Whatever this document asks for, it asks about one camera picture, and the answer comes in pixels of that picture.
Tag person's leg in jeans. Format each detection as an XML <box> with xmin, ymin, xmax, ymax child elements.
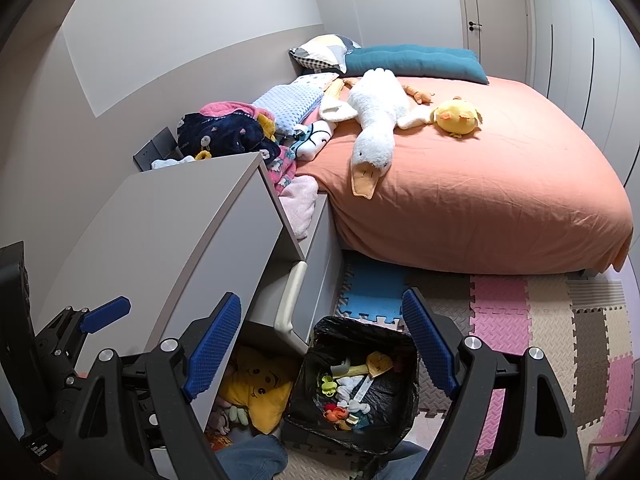
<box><xmin>372</xmin><ymin>442</ymin><xmax>431</xmax><ymax>480</ymax></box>
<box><xmin>215</xmin><ymin>435</ymin><xmax>288</xmax><ymax>480</ymax></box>

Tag black wall socket panel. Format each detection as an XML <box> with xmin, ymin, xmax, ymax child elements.
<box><xmin>133</xmin><ymin>127</ymin><xmax>183</xmax><ymax>173</ymax></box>

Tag small white cloth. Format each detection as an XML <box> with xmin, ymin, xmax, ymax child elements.
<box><xmin>151</xmin><ymin>155</ymin><xmax>196</xmax><ymax>171</ymax></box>

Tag navy printed blanket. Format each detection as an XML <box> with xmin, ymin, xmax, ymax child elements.
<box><xmin>176</xmin><ymin>110</ymin><xmax>283</xmax><ymax>163</ymax></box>

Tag white door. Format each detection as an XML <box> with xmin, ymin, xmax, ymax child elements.
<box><xmin>452</xmin><ymin>0</ymin><xmax>531</xmax><ymax>78</ymax></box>

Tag yellow star plush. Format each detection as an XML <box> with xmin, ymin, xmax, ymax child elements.
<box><xmin>220</xmin><ymin>347</ymin><xmax>301</xmax><ymax>435</ymax></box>

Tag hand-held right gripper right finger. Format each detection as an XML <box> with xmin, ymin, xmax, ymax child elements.
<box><xmin>402</xmin><ymin>287</ymin><xmax>586</xmax><ymax>480</ymax></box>

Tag white printed cloth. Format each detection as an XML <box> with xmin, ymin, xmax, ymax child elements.
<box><xmin>294</xmin><ymin>121</ymin><xmax>337</xmax><ymax>161</ymax></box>

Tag pale plush toy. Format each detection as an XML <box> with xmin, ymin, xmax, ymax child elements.
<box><xmin>206</xmin><ymin>400</ymin><xmax>251</xmax><ymax>441</ymax></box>

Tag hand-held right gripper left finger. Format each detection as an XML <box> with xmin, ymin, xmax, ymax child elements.
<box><xmin>75</xmin><ymin>293</ymin><xmax>242</xmax><ymax>480</ymax></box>

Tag foam floor mats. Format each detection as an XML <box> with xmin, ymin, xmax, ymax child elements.
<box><xmin>335</xmin><ymin>255</ymin><xmax>638</xmax><ymax>480</ymax></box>

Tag pale pink fleece cloth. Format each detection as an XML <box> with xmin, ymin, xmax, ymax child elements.
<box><xmin>277</xmin><ymin>176</ymin><xmax>321</xmax><ymax>238</ymax></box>

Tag person's right leg in jeans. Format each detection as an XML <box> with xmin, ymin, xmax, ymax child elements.
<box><xmin>372</xmin><ymin>442</ymin><xmax>431</xmax><ymax>480</ymax></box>

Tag pink cartoon print cloth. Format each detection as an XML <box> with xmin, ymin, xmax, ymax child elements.
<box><xmin>265</xmin><ymin>145</ymin><xmax>299</xmax><ymax>196</ymax></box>

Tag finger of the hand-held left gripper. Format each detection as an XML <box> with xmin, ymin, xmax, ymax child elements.
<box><xmin>35</xmin><ymin>296</ymin><xmax>132</xmax><ymax>361</ymax></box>

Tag pink blanket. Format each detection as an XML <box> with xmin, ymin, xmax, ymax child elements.
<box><xmin>199</xmin><ymin>101</ymin><xmax>258</xmax><ymax>122</ymax></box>

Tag white drawer cabinet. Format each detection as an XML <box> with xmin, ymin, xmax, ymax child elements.
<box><xmin>295</xmin><ymin>192</ymin><xmax>348</xmax><ymax>341</ymax></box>

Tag patchwork checked pillow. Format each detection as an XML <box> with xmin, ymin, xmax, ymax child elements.
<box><xmin>289</xmin><ymin>34</ymin><xmax>363</xmax><ymax>75</ymax></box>

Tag teal long pillow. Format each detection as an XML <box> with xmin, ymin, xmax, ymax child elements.
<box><xmin>345</xmin><ymin>45</ymin><xmax>490</xmax><ymax>86</ymax></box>

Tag person's left leg in jeans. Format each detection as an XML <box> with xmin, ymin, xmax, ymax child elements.
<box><xmin>215</xmin><ymin>435</ymin><xmax>288</xmax><ymax>480</ymax></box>

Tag bin with black bag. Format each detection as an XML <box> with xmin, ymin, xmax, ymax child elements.
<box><xmin>280</xmin><ymin>316</ymin><xmax>421</xmax><ymax>456</ymax></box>

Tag white wardrobe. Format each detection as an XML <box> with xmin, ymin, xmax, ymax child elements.
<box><xmin>525</xmin><ymin>0</ymin><xmax>640</xmax><ymax>186</ymax></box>

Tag bed with orange sheet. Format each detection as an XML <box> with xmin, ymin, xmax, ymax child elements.
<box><xmin>289</xmin><ymin>34</ymin><xmax>635</xmax><ymax>276</ymax></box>

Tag beige chair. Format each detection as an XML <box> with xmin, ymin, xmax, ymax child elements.
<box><xmin>274</xmin><ymin>260</ymin><xmax>308</xmax><ymax>335</ymax></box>

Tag yellow duck plush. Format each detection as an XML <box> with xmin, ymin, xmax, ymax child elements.
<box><xmin>431</xmin><ymin>96</ymin><xmax>484</xmax><ymax>139</ymax></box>

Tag white goose plush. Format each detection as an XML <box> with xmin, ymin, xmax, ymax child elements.
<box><xmin>320</xmin><ymin>68</ymin><xmax>436</xmax><ymax>201</ymax></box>

